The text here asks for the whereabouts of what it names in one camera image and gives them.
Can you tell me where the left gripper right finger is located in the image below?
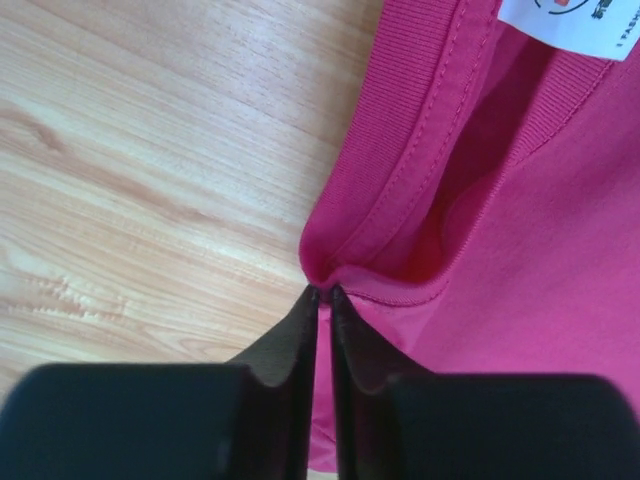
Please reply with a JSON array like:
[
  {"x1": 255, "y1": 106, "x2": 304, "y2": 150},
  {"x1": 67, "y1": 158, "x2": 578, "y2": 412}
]
[{"x1": 331, "y1": 287, "x2": 639, "y2": 479}]

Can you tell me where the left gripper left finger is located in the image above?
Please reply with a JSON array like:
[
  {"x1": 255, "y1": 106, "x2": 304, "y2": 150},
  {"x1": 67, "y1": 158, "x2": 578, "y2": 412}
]
[{"x1": 1, "y1": 287, "x2": 319, "y2": 479}]

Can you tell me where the magenta t shirt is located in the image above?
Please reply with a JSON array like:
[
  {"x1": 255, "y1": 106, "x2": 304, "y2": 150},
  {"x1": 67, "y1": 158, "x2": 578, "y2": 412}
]
[{"x1": 298, "y1": 0, "x2": 640, "y2": 474}]

